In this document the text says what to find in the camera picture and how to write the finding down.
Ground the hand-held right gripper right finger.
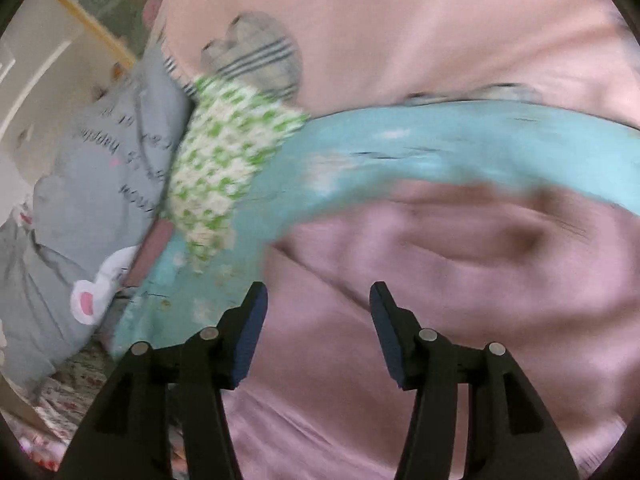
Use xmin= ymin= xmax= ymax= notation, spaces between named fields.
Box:
xmin=369 ymin=281 xmax=581 ymax=480

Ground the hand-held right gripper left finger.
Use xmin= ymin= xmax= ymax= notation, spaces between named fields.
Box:
xmin=52 ymin=281 xmax=269 ymax=480

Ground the mauve knit sweater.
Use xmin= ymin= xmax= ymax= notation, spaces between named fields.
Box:
xmin=220 ymin=180 xmax=640 ymax=480

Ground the teal floral blanket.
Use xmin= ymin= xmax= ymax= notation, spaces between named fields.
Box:
xmin=107 ymin=100 xmax=640 ymax=361

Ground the green checked pillow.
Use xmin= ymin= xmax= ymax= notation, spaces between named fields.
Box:
xmin=165 ymin=75 xmax=311 ymax=273

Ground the red floral bed sheet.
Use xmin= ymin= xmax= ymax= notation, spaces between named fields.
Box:
xmin=0 ymin=344 xmax=187 ymax=480

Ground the grey printed pillow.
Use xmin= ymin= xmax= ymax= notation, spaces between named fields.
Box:
xmin=0 ymin=45 xmax=197 ymax=392

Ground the pink quilt with plaid hearts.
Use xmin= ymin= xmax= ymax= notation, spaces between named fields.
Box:
xmin=150 ymin=0 xmax=640 ymax=126

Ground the gold framed floral picture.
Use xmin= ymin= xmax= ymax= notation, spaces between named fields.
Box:
xmin=56 ymin=0 xmax=168 ymax=68

